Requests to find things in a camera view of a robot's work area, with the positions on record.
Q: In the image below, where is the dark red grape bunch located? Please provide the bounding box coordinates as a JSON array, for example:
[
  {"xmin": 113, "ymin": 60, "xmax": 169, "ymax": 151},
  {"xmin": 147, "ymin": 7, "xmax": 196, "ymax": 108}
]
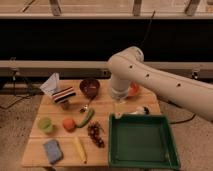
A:
[{"xmin": 87, "ymin": 122, "xmax": 105, "ymax": 148}]

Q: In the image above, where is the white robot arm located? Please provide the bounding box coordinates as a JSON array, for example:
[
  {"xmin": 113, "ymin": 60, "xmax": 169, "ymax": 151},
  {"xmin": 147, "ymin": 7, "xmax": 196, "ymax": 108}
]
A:
[{"xmin": 107, "ymin": 46, "xmax": 213, "ymax": 122}]

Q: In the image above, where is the green plastic tray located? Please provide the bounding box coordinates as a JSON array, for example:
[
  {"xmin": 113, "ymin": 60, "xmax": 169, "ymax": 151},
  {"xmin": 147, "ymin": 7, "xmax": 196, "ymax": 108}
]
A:
[{"xmin": 108, "ymin": 114, "xmax": 181, "ymax": 170}]

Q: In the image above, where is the orange bowl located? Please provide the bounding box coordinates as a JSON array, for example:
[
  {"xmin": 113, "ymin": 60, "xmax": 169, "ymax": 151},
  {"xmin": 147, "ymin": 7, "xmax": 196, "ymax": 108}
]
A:
[{"xmin": 128, "ymin": 82, "xmax": 139, "ymax": 97}]

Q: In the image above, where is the green cucumber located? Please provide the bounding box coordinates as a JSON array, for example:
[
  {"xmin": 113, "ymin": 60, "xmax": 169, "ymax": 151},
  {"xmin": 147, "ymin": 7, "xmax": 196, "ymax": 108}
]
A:
[{"xmin": 76, "ymin": 108, "xmax": 95, "ymax": 128}]

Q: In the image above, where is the dark red bowl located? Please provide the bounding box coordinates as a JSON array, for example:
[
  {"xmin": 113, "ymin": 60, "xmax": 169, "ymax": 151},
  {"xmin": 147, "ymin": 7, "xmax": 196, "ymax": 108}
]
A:
[{"xmin": 79, "ymin": 78, "xmax": 100, "ymax": 99}]

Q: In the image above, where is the small metal object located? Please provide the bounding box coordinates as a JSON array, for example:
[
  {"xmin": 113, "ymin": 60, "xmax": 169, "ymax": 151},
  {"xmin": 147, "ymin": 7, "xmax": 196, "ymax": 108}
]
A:
[{"xmin": 79, "ymin": 105, "xmax": 88, "ymax": 113}]

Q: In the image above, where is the wooden board table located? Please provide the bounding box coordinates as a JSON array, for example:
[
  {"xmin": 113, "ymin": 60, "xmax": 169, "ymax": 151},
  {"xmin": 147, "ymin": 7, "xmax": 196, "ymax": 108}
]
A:
[{"xmin": 21, "ymin": 78, "xmax": 162, "ymax": 168}]

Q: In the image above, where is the orange fruit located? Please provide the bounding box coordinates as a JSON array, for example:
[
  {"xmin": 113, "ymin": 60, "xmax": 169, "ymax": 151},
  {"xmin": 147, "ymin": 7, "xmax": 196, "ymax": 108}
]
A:
[{"xmin": 62, "ymin": 118, "xmax": 76, "ymax": 132}]

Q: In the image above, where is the striped box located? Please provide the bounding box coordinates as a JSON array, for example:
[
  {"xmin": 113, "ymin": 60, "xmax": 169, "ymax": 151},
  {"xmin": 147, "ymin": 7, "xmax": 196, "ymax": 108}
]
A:
[{"xmin": 52, "ymin": 87, "xmax": 76, "ymax": 104}]

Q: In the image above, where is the white folded paper carton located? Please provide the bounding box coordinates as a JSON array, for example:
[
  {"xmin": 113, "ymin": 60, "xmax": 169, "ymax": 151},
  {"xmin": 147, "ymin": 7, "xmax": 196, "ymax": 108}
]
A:
[{"xmin": 40, "ymin": 73, "xmax": 59, "ymax": 96}]

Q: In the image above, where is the blue sponge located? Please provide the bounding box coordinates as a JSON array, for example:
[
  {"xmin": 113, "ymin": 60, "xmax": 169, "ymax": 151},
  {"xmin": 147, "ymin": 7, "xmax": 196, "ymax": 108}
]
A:
[{"xmin": 43, "ymin": 139, "xmax": 63, "ymax": 165}]

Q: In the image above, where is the small green cup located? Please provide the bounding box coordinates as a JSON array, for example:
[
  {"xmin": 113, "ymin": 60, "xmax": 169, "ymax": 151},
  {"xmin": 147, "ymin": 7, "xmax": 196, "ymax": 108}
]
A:
[{"xmin": 37, "ymin": 117, "xmax": 53, "ymax": 134}]

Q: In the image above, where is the black cable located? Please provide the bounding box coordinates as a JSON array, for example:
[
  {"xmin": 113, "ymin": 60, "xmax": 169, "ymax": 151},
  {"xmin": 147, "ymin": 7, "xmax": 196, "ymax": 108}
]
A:
[{"xmin": 139, "ymin": 9, "xmax": 157, "ymax": 50}]

